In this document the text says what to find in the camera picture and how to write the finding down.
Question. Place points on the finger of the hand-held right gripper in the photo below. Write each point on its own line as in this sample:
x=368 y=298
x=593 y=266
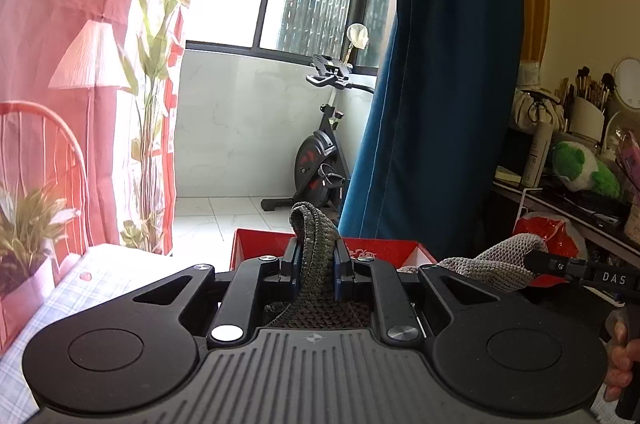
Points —
x=547 y=263

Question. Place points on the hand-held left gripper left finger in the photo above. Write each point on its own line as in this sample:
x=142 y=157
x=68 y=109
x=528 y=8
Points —
x=295 y=271

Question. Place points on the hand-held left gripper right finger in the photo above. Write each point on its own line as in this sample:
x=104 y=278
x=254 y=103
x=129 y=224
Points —
x=342 y=271

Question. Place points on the grey knitted scarf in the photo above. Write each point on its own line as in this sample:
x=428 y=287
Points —
x=312 y=244

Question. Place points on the red strawberry print box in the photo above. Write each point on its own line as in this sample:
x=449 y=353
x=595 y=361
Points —
x=260 y=244

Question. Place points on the person's right hand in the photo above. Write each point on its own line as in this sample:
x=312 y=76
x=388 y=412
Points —
x=620 y=364

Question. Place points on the red plastic bag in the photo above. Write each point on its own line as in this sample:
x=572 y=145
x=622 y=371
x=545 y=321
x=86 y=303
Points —
x=560 y=231

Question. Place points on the black desk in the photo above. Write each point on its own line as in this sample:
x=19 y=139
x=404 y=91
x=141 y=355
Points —
x=565 y=210

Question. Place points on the pale yellow small box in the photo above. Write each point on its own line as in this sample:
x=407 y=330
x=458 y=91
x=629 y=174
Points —
x=507 y=175

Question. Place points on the green and white plush toy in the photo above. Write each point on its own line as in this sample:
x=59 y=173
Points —
x=582 y=167

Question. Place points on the white bottle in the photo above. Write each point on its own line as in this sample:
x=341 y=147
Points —
x=537 y=154

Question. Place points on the black exercise bike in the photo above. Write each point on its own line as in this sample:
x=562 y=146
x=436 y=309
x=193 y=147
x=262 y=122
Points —
x=312 y=159

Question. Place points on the white brush holder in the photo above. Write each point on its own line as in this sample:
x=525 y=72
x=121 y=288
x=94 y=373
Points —
x=587 y=117

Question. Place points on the white jar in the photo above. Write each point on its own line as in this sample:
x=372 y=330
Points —
x=529 y=75

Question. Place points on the round mirror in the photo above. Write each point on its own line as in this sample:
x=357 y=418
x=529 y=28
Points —
x=629 y=82

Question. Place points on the blue curtain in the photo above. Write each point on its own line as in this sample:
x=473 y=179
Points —
x=440 y=79

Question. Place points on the white flower ornament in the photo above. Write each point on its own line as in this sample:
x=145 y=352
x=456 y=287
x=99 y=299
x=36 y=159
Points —
x=357 y=37

